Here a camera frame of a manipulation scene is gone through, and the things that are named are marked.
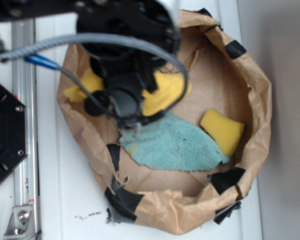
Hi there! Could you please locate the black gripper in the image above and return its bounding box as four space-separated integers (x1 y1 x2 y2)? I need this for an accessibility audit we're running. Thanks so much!
90 53 158 141

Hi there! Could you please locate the yellow cloth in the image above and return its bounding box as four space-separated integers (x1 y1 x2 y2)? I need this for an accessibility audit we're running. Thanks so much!
58 67 192 117

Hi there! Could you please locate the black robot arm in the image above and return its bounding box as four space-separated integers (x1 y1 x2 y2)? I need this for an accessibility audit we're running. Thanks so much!
0 0 187 138

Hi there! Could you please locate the teal terry cloth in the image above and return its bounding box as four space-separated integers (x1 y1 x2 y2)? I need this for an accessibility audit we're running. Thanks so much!
119 112 230 172

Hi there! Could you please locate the yellow sponge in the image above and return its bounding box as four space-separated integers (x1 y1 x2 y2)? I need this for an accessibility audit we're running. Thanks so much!
200 108 245 157

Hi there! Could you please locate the white tray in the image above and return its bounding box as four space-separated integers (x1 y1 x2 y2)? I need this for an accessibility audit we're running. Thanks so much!
35 0 263 240

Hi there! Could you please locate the brown paper bag basket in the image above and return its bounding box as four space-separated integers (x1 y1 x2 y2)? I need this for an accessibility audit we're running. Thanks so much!
57 9 272 235

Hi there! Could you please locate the grey braided cable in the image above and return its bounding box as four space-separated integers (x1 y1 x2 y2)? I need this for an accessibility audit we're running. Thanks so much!
0 32 190 126

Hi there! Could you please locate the blue cable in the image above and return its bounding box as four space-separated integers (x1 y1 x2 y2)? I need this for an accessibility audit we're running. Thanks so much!
24 55 61 70

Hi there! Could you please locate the aluminium extrusion rail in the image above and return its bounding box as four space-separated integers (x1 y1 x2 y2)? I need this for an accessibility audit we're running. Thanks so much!
10 19 42 240

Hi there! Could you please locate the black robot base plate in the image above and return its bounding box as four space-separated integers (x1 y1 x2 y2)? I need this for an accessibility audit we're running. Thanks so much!
0 84 27 185

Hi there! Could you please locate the metal corner bracket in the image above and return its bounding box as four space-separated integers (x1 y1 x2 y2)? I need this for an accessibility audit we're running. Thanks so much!
3 205 36 240

